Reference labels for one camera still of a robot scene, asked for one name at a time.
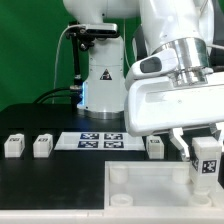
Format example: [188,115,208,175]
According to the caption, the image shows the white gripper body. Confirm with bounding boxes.
[124,56,224,136]

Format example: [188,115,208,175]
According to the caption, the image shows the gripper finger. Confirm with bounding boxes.
[210,122,224,136]
[169,128,190,162]

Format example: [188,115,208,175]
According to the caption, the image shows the white square table top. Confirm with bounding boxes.
[104,161,224,209]

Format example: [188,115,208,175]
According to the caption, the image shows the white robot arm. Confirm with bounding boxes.
[63,0,224,160]

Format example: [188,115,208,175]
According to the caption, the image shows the white obstacle fence bar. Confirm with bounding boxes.
[0,210,224,224]

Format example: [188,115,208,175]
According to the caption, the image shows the white marker base plate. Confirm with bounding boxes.
[55,132,145,151]

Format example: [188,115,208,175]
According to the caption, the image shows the black camera mount with cables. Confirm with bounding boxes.
[34,22,120,107]

